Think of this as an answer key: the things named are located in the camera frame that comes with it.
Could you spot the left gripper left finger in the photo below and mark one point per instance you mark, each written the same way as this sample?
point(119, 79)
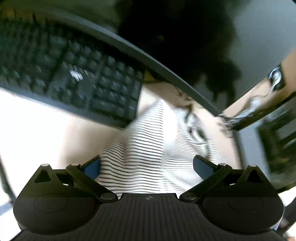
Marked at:
point(83, 177)

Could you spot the computer tower case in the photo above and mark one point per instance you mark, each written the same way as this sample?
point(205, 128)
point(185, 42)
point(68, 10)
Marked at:
point(277, 134)

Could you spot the black computer monitor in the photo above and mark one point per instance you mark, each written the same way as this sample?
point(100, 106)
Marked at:
point(222, 48)

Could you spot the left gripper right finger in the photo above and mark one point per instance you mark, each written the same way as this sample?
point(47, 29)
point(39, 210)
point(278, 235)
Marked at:
point(223, 180)

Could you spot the black keyboard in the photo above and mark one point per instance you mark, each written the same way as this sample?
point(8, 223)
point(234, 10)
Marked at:
point(68, 69)

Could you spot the striped white garment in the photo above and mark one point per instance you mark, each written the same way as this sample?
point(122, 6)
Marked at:
point(155, 153)

